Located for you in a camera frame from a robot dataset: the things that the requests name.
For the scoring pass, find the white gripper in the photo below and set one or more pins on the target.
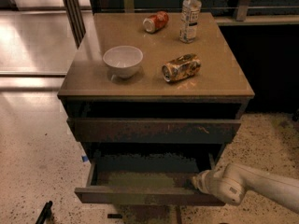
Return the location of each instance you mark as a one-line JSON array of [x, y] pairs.
[[218, 184]]

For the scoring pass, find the drawer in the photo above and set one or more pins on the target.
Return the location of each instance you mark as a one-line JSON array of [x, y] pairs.
[[159, 131], [145, 180]]

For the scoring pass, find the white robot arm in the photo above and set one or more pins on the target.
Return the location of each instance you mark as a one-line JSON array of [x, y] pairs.
[[231, 184]]

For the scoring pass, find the brown three-drawer cabinet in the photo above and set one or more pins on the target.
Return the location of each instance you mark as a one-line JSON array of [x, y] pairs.
[[218, 91]]

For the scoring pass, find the top drawer front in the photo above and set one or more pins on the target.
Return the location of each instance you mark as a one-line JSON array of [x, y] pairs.
[[159, 131]]

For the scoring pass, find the black tape floor marker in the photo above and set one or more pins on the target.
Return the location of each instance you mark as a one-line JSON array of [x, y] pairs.
[[114, 216]]

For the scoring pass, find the gold crushed soda can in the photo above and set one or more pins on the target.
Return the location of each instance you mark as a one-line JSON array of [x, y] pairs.
[[185, 66]]

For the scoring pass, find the blue tape piece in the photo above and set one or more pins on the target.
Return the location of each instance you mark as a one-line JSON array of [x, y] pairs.
[[84, 158]]

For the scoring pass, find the white ceramic bowl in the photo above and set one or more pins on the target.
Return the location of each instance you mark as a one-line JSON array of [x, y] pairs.
[[123, 61]]

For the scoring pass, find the red soda can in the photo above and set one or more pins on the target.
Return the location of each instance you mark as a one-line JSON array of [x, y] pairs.
[[156, 22]]

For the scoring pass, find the black object on floor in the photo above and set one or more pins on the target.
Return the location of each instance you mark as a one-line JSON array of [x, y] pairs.
[[45, 213]]

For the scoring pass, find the clear plastic water bottle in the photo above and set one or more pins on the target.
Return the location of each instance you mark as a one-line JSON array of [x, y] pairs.
[[189, 20]]

